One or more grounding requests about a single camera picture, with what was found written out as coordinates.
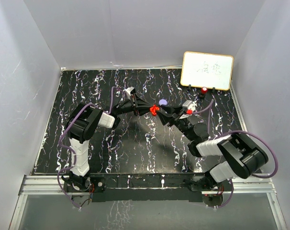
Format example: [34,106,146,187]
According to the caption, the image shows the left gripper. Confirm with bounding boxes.
[116,94,154,117]

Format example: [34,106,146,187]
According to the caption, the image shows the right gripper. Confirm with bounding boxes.
[156,104,195,141]

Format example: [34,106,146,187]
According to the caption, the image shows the lilac earbud charging case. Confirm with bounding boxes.
[158,99,167,106]

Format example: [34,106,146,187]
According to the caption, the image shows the orange earbud charging case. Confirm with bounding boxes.
[149,104,160,116]

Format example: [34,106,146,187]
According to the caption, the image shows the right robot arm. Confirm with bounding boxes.
[157,105,268,190]

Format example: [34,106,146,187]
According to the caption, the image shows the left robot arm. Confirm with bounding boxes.
[59,92,159,191]

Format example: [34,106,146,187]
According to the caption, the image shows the yellow framed whiteboard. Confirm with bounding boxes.
[180,51,234,91]

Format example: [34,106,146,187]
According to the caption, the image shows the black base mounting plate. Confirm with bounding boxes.
[63,173,234,203]

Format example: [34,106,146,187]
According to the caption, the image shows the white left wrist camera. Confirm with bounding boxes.
[123,87,135,99]

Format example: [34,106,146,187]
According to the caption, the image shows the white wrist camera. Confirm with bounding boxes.
[123,87,135,99]
[179,100,196,119]

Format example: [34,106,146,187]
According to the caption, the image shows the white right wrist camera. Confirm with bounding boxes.
[179,100,196,119]

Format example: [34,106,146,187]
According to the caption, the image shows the aluminium frame rail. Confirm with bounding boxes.
[10,174,287,230]

